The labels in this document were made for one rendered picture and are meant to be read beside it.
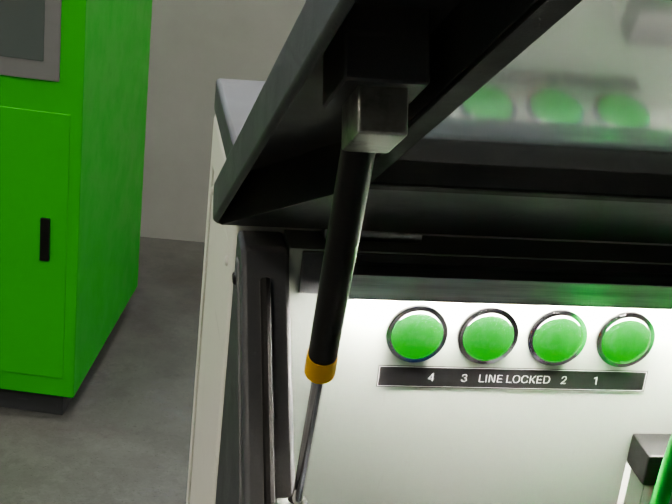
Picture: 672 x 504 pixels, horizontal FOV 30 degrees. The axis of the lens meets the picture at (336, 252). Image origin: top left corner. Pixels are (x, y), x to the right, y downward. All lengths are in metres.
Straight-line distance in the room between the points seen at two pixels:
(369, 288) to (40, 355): 2.60
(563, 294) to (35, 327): 2.59
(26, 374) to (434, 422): 2.57
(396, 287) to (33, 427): 2.68
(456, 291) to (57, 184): 2.40
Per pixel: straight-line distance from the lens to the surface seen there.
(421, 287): 0.97
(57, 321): 3.46
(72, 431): 3.57
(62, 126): 3.26
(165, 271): 4.59
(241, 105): 1.16
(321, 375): 0.77
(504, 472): 1.11
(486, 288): 0.99
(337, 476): 1.08
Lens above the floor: 1.81
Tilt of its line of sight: 22 degrees down
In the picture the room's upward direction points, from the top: 7 degrees clockwise
